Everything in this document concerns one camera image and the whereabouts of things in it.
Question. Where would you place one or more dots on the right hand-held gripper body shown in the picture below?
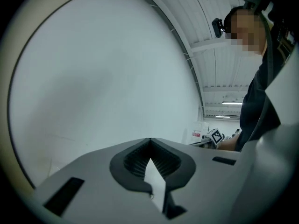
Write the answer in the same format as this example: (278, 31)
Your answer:
(216, 136)

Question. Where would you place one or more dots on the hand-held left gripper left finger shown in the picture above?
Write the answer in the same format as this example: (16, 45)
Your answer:
(98, 171)

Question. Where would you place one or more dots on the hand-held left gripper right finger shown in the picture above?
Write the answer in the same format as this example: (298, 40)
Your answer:
(210, 176)

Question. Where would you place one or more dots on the person's right forearm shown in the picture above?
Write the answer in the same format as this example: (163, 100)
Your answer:
(230, 143)

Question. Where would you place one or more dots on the clear water jug red label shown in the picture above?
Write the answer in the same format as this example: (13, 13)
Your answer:
(198, 127)

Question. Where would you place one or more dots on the long ceiling light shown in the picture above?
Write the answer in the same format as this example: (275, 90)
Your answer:
(231, 103)
(227, 116)

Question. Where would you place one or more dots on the person's black shirt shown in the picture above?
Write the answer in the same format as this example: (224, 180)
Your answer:
(254, 106)

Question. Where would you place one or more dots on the person's head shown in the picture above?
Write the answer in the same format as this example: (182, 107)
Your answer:
(247, 31)

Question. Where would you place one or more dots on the black red chest device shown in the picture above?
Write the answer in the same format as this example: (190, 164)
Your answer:
(283, 34)

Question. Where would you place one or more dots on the black head-mounted camera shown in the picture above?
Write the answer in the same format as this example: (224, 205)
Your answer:
(217, 27)

